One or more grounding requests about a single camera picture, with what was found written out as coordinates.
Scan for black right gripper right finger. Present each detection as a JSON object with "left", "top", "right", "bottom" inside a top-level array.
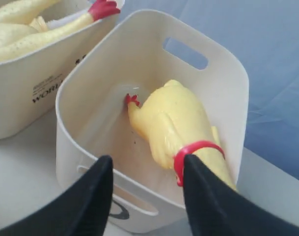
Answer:
[{"left": 183, "top": 154, "right": 299, "bottom": 236}]

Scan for cream bin marked X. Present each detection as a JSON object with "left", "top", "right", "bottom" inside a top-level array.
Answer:
[{"left": 0, "top": 0, "right": 119, "bottom": 139}]

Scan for rubber chicken with head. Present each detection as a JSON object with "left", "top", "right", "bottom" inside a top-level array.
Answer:
[{"left": 125, "top": 80, "right": 236, "bottom": 190}]

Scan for headless rubber chicken feet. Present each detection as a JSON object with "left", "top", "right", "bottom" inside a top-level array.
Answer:
[{"left": 0, "top": 0, "right": 121, "bottom": 62}]

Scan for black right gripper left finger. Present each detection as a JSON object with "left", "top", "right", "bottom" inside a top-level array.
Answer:
[{"left": 0, "top": 156, "right": 113, "bottom": 236}]

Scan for cream bin marked O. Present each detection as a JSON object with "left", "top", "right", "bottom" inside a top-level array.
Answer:
[{"left": 55, "top": 10, "right": 249, "bottom": 234}]

